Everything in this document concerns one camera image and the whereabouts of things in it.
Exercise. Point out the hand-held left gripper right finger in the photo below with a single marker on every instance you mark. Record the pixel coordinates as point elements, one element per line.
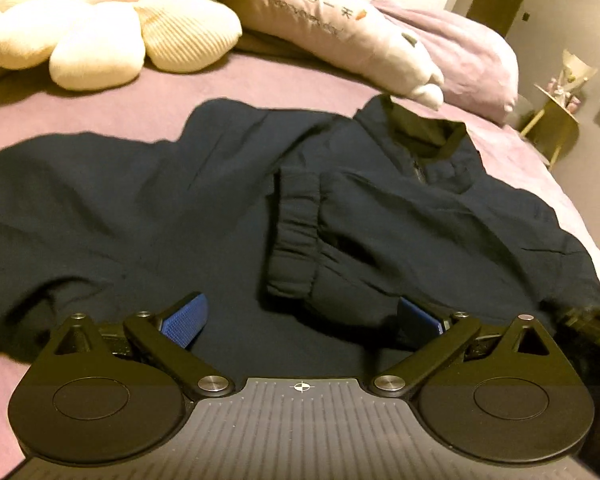
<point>416,321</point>

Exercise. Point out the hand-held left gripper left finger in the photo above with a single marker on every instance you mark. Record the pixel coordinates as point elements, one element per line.
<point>186,321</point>

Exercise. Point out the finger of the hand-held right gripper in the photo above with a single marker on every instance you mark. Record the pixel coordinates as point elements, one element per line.
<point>592,327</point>

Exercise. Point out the navy blue jacket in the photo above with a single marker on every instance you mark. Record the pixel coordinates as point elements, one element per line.
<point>170,210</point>

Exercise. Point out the round side table, yellow legs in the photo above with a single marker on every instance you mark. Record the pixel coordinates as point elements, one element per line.
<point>555,120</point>

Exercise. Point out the white round bin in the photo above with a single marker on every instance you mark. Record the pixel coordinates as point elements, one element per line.
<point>522,110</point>

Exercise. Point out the bed with purple sheet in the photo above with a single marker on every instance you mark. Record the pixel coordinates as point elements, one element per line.
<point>260,85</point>

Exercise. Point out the wrapped flower bouquet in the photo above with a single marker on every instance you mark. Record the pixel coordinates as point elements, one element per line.
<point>572,72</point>

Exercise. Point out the purple bed pillow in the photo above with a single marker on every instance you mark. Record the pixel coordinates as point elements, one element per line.
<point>470,55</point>

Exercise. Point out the cream flower plush pillow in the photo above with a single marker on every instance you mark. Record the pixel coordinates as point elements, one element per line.
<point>110,25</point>

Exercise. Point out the long pink bunny plush pillow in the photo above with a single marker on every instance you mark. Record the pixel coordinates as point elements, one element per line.
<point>330,25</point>

